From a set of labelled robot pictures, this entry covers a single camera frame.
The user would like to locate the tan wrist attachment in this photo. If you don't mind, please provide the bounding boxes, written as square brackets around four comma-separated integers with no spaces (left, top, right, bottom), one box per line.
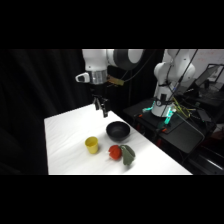
[106,75,125,87]

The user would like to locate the black bowl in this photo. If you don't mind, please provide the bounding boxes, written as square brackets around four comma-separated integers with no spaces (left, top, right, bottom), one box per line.
[105,120,131,142]

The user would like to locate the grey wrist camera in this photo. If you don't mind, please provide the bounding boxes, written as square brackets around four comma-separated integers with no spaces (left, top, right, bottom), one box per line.
[75,72,91,84]

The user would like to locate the black base cable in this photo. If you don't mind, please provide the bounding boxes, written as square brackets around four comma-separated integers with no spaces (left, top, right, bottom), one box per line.
[169,49,200,98]

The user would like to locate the black robot stand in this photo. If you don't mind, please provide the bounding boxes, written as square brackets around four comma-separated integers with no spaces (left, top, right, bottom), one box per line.
[122,97,207,155]

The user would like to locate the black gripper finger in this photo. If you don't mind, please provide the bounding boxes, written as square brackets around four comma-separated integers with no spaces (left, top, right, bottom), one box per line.
[101,97,111,119]
[93,96,102,112]

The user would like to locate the yellow-green cable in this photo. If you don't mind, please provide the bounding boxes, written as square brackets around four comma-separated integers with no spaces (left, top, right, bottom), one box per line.
[171,96,198,119]

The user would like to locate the red plush pepper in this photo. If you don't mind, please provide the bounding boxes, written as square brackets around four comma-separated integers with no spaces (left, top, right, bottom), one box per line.
[107,144,123,161]

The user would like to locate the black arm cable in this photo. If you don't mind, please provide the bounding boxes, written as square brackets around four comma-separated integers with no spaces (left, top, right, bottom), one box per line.
[122,49,158,84]

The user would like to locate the yellow plastic cup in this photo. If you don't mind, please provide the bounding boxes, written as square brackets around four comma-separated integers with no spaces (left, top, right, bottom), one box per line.
[84,135,100,155]

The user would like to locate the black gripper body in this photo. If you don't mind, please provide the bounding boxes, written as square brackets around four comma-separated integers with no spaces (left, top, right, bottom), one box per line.
[89,82,110,101]

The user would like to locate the green plush toy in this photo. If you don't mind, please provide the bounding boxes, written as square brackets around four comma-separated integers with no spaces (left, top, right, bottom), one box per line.
[119,144,137,167]

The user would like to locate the dark laptop screen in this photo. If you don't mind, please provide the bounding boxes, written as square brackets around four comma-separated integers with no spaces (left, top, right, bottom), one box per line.
[194,63,224,92]

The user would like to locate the black curtain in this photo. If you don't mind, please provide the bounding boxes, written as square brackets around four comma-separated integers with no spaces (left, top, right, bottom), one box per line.
[0,49,164,176]

